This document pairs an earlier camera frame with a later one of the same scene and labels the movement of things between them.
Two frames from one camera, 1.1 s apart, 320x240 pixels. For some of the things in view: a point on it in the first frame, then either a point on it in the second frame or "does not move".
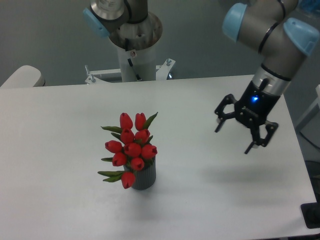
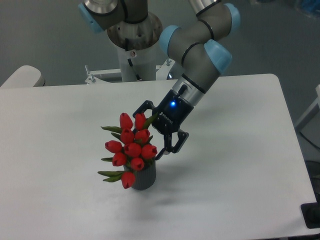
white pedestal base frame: (162, 72) does not move
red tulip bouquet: (132, 150) does not move
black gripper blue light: (251, 110) to (172, 111)
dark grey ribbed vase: (144, 179) does not move
